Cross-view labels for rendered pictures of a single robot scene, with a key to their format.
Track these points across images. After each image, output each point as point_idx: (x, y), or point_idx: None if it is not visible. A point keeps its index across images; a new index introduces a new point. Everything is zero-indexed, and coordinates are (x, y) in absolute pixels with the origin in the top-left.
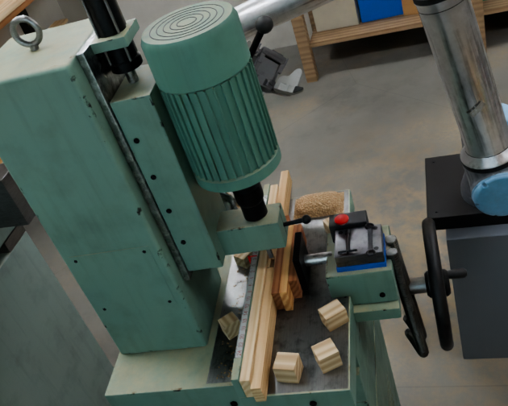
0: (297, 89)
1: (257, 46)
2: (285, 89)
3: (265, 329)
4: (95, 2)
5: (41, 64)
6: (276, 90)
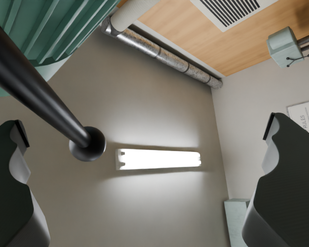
0: (269, 119)
1: (83, 126)
2: (274, 163)
3: None
4: None
5: None
6: (303, 226)
